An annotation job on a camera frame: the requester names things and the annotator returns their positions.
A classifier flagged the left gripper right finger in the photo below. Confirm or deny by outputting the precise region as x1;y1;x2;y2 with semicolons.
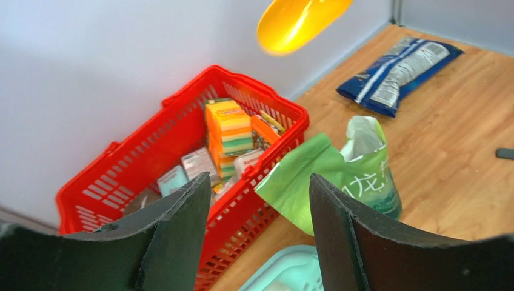
310;173;513;290

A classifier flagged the red plastic shopping basket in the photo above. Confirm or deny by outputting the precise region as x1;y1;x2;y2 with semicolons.
55;65;309;290

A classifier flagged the green litter bag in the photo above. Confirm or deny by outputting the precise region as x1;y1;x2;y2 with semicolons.
255;115;403;237

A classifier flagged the blue white snack bag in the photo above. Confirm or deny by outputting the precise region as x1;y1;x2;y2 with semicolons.
336;37;464;118

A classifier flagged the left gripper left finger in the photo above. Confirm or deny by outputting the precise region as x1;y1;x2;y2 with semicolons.
1;173;212;290

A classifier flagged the yellow plastic scoop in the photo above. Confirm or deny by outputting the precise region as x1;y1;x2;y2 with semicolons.
256;0;353;56

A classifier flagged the orange green sponge pack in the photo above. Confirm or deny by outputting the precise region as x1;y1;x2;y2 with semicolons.
205;98;254;181

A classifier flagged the pink grey small box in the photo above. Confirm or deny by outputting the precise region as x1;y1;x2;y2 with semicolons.
181;147;221;186

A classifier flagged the brown round box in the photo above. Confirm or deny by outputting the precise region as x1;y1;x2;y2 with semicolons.
122;189;162;216

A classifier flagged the teal small box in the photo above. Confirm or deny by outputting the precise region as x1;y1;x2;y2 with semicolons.
157;165;189;197

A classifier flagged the teal plastic litter box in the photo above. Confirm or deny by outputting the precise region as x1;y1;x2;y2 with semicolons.
239;244;324;290

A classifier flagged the white pink sponge pack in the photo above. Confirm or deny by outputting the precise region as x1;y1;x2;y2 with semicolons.
233;149;264;178

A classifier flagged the black bag clip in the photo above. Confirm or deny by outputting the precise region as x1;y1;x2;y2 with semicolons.
495;147;514;160

